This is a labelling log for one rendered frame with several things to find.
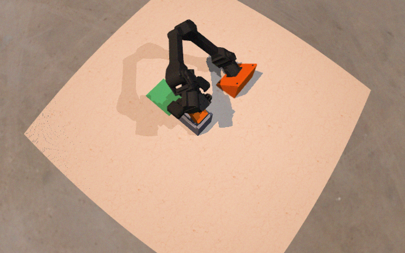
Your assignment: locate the orange l-shaped part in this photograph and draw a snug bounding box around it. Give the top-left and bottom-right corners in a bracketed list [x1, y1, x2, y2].
[189, 110, 208, 124]

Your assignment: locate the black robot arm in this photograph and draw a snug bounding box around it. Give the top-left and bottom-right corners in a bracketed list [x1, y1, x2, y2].
[165, 19, 242, 114]

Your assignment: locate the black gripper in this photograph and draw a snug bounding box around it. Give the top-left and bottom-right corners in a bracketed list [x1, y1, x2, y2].
[167, 76, 210, 119]

